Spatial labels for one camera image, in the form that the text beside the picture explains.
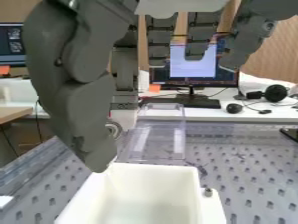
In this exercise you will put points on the black headphones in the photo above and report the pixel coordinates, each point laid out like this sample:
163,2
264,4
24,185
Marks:
272,92

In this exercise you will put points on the black mouse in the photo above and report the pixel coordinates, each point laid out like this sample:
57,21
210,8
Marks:
234,108

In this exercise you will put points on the white desk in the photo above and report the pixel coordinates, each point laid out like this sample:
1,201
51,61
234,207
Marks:
247,115

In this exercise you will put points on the small metal screw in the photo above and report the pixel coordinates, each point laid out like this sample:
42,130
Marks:
206,191

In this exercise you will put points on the computer screen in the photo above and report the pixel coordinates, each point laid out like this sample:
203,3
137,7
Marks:
10,43
194,71

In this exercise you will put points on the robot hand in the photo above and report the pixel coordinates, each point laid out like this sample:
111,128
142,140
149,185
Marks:
74,83

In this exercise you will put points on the small white box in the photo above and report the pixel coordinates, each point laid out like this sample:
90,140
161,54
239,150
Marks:
146,196

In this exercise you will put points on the clear box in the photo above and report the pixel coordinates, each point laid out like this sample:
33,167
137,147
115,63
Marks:
154,140

